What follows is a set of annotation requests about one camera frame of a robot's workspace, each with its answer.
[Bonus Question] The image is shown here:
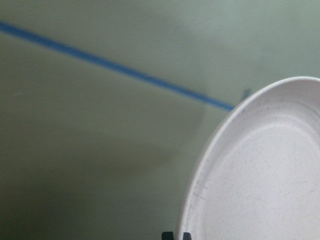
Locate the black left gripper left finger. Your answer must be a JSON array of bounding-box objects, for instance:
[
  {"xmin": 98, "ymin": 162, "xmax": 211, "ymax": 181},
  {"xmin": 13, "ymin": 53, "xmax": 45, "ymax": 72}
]
[{"xmin": 161, "ymin": 231, "xmax": 174, "ymax": 240}]

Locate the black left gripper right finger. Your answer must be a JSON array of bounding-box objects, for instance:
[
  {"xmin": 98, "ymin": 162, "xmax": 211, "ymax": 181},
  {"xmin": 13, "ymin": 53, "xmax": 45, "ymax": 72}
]
[{"xmin": 182, "ymin": 232, "xmax": 192, "ymax": 240}]

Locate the pink plate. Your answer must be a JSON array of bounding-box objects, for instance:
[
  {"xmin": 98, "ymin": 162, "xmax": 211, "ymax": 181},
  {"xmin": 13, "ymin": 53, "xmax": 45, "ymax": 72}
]
[{"xmin": 175, "ymin": 76, "xmax": 320, "ymax": 240}]

